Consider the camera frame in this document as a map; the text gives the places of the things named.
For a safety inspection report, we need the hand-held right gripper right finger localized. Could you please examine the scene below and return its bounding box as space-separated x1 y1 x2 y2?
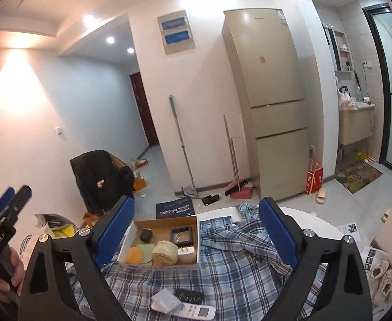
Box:
259 197 374 321

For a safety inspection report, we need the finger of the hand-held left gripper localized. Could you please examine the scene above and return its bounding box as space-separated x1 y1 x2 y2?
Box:
0 187 16 223
5 185 32 223

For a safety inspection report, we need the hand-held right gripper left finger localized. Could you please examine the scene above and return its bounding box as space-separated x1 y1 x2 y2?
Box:
18 196 135 321

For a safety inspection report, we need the orange sponge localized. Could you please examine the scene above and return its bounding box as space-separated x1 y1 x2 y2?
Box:
126 247 144 266

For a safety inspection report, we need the green cloth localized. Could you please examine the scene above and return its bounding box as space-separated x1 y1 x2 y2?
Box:
136 242 159 265

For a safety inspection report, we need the shallow cardboard box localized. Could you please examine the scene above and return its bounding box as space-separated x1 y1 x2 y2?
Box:
117 216 201 270

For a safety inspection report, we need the black square tray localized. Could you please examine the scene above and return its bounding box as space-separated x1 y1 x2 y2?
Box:
170 226 194 247

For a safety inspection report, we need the white power adapter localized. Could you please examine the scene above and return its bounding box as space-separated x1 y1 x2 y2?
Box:
177 246 197 265

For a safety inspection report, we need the small pale packet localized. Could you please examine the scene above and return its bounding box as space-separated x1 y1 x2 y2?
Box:
151 289 183 311

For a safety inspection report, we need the white remote control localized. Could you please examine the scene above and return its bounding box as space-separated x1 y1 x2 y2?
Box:
151 299 216 320

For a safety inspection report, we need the person's left hand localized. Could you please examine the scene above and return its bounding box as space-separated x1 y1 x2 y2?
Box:
0 247 25 296

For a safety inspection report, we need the small brown cardboard box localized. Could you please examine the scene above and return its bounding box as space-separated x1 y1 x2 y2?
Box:
84 212 100 228

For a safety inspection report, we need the white plastic bag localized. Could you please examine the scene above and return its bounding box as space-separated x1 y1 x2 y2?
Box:
20 234 49 259

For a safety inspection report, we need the grey bag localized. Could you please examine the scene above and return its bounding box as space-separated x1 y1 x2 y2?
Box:
35 214 73 231

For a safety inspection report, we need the yellow bag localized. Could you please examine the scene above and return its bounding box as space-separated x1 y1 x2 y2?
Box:
54 225 75 238

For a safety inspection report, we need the black jacket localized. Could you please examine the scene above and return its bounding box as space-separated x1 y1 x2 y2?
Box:
70 150 134 213

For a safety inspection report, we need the navy tote bag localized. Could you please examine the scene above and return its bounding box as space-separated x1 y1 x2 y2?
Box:
156 197 194 219

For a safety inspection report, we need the red box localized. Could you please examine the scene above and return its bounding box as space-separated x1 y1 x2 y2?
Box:
307 165 324 194

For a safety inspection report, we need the blue plaid shirt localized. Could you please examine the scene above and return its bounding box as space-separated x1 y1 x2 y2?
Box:
65 204 327 321

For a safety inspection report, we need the printed paper sheet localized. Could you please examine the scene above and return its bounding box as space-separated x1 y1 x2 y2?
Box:
336 222 360 242
361 246 389 272

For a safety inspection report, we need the pink broom and dustpan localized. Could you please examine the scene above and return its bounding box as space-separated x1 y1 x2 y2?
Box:
223 115 249 198

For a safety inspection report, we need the floral doormat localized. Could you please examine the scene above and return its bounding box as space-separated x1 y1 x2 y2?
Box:
334 169 383 194

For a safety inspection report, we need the black patterned case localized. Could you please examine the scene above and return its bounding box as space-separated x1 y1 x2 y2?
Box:
174 288 205 305

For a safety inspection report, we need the beige sneaker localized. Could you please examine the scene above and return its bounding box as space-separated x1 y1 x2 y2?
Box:
366 259 391 283
370 269 392 305

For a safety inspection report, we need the dark wooden door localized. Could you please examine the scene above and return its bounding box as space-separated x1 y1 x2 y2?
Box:
130 72 159 147

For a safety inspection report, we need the beige vanity cabinet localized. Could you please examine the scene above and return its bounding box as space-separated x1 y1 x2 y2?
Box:
338 105 376 145

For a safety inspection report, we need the beige refrigerator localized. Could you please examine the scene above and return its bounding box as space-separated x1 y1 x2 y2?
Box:
222 8 312 201

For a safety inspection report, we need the pink cloth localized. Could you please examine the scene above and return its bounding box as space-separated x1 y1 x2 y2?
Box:
338 94 359 111

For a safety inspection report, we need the wall niche shelf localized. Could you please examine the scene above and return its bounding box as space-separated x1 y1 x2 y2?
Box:
333 30 352 72

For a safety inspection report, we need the wall electrical panel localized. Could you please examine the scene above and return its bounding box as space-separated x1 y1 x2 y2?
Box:
157 10 196 55

